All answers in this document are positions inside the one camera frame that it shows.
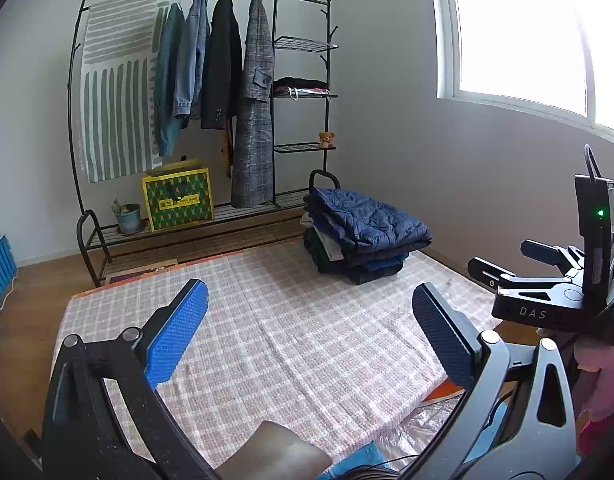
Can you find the yellow green patterned box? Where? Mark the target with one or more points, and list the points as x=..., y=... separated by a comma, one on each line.
x=179, y=200

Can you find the pile of folded clothes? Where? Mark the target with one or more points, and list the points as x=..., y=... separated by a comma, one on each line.
x=362, y=275

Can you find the pink plaid mat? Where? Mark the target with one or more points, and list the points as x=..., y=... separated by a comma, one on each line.
x=287, y=335

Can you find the white grey folded garment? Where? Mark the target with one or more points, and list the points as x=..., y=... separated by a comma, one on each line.
x=328, y=247

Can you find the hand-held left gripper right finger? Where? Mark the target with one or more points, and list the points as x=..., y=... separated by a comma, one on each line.
x=439, y=330

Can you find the person's right hand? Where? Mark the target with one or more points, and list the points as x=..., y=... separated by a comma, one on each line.
x=604, y=380

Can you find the light blue cloth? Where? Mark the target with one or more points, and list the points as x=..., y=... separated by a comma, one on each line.
x=359, y=460

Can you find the navy blue quilted jacket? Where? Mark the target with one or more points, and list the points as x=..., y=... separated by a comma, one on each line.
x=367, y=220

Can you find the blue denim jacket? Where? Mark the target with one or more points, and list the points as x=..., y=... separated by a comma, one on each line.
x=192, y=60

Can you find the green striped white cloth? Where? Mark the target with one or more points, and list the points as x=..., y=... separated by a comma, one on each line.
x=117, y=110

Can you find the small brown teddy bear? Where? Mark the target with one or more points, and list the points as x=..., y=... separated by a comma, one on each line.
x=327, y=140

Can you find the black coat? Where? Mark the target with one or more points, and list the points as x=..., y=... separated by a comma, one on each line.
x=222, y=70

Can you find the window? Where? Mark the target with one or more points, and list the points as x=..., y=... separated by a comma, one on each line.
x=522, y=25

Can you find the black folded clothes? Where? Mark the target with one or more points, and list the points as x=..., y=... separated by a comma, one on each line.
x=299, y=83

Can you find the silver foil mat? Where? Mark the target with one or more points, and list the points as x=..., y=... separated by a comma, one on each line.
x=417, y=430

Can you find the grey plaid long coat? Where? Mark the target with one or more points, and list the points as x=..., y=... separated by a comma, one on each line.
x=254, y=150

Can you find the black metal clothes rack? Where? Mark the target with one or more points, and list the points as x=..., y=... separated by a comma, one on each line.
x=302, y=44

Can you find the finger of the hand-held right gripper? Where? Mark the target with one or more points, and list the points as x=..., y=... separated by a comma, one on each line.
x=542, y=251
x=489, y=271

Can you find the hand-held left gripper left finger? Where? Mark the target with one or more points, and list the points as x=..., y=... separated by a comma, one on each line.
x=179, y=330

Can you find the white red folded cloth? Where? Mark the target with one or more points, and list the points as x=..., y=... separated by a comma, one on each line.
x=309, y=92

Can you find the potted plant in blue pot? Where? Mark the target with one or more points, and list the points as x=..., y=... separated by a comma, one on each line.
x=128, y=220

